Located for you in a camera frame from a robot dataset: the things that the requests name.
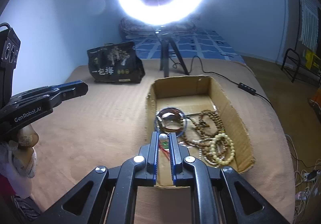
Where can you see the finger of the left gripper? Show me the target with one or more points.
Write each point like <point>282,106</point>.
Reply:
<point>57,86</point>
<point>59,95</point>

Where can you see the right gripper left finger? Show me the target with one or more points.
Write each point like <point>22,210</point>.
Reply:
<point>107,195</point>

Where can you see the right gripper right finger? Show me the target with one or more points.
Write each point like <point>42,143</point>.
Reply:
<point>218,195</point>

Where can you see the red string green pendant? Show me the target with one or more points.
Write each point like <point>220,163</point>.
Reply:
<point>165,152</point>

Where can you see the red strap wristwatch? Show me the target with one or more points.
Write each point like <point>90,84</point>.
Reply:
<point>170,119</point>

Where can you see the small white pearl bead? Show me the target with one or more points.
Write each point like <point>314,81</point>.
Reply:
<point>163,137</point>

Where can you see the gloved left hand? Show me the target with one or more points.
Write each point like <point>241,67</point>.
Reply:
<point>19,158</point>

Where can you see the tan blanket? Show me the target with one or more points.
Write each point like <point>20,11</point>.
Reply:
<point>107,126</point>

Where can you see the black printed snack bag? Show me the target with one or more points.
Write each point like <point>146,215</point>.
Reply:
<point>115,63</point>

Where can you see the cardboard box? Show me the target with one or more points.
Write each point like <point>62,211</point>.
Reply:
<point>213,130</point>

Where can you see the black tripod stand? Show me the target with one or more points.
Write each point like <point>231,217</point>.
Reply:
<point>169,49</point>

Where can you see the orange object on floor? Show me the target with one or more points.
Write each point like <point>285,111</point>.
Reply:
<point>315,101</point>

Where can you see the black metal rack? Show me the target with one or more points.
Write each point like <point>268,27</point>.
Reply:
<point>293,67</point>

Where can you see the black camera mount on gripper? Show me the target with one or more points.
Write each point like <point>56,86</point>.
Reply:
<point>10,46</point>

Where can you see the white power strip with cables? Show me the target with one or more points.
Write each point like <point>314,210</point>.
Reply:
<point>305,177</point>

